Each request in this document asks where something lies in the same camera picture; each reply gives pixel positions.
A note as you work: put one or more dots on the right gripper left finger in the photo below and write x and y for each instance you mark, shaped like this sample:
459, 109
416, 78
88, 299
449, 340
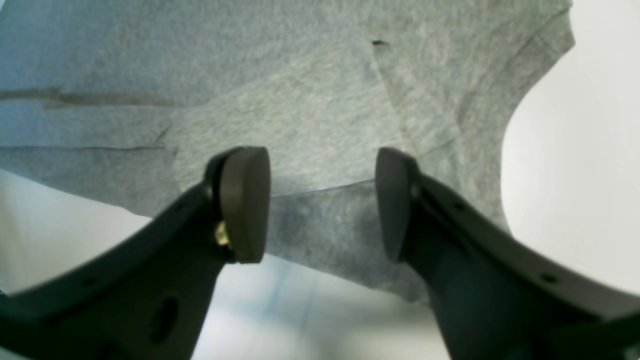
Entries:
147, 298

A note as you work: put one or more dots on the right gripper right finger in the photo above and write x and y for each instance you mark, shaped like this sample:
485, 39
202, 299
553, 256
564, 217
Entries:
494, 298

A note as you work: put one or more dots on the grey T-shirt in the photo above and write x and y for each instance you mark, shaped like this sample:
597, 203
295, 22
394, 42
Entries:
125, 101

